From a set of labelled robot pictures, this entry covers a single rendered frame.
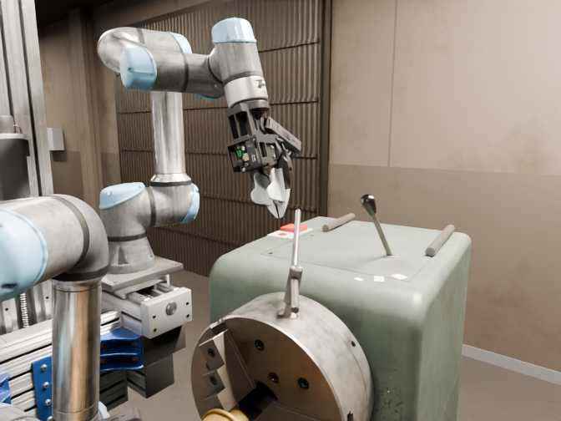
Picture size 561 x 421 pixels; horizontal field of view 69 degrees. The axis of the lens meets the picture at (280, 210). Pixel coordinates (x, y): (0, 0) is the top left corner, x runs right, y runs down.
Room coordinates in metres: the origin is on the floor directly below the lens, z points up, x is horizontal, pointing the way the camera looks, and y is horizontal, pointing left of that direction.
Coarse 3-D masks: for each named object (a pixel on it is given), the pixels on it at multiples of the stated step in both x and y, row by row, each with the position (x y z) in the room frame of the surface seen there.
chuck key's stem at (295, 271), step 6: (294, 270) 0.62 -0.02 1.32; (300, 270) 0.62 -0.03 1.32; (288, 276) 0.63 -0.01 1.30; (294, 276) 0.62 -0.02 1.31; (300, 276) 0.62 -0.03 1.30; (288, 282) 0.62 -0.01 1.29; (300, 282) 0.62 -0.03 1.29; (288, 288) 0.62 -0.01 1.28; (288, 294) 0.62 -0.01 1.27; (288, 300) 0.62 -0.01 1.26; (288, 306) 0.63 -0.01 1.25; (288, 312) 0.63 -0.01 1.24
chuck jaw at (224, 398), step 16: (224, 336) 0.63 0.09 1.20; (208, 352) 0.62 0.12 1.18; (224, 352) 0.61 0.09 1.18; (224, 368) 0.59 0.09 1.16; (240, 368) 0.61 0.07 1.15; (208, 384) 0.59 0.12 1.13; (224, 384) 0.57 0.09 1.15; (240, 384) 0.59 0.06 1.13; (208, 400) 0.56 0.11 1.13; (224, 400) 0.56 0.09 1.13; (240, 400) 0.58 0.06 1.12
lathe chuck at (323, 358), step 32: (224, 320) 0.69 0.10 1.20; (256, 320) 0.61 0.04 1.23; (288, 320) 0.62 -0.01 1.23; (320, 320) 0.64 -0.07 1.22; (256, 352) 0.61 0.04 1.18; (288, 352) 0.58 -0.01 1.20; (320, 352) 0.58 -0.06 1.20; (192, 384) 0.69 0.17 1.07; (256, 384) 0.68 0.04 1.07; (288, 384) 0.58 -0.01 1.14; (320, 384) 0.55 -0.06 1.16; (352, 384) 0.58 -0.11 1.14; (320, 416) 0.55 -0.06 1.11; (352, 416) 0.56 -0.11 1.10
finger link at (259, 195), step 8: (256, 176) 0.76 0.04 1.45; (264, 176) 0.77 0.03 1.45; (256, 184) 0.75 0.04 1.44; (264, 184) 0.77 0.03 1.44; (256, 192) 0.75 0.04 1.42; (264, 192) 0.76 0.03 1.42; (256, 200) 0.74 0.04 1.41; (264, 200) 0.75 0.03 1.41; (272, 200) 0.76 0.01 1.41; (272, 208) 0.76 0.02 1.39
